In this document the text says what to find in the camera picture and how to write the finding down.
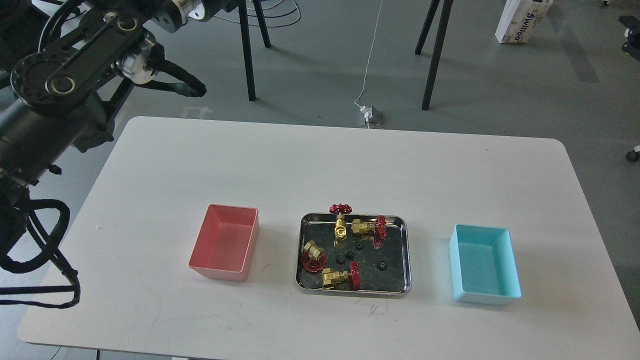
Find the brass valve red handle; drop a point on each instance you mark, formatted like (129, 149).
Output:
(314, 258)
(340, 230)
(332, 277)

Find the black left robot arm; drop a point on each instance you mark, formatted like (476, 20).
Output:
(69, 86)

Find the brass valve top right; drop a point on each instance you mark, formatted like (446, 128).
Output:
(375, 231)

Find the small black gear centre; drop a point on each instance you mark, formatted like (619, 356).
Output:
(350, 254)

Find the small black gear right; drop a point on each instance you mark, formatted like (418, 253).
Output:
(382, 265)

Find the pink plastic box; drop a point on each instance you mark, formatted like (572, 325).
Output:
(226, 243)

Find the blue plastic box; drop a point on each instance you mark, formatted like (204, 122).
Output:
(483, 266)

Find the steel tray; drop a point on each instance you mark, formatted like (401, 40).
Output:
(395, 281)

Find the white power adapter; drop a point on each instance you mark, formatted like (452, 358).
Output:
(372, 116)

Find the black table leg inner left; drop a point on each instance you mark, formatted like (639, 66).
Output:
(259, 13)

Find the black table leg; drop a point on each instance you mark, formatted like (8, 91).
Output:
(427, 24)
(259, 13)
(444, 20)
(243, 17)

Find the black table leg inner right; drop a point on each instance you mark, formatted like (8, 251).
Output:
(427, 24)

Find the white paper bag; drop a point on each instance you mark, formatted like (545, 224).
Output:
(519, 19)

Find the black caster wheel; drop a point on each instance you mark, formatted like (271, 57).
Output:
(633, 155)

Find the black chair base right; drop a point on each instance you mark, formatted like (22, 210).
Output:
(631, 46)

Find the brass valve upright red handle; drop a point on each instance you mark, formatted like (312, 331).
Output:
(340, 230)

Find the brass valve bottom red handle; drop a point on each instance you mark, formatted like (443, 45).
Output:
(332, 277)

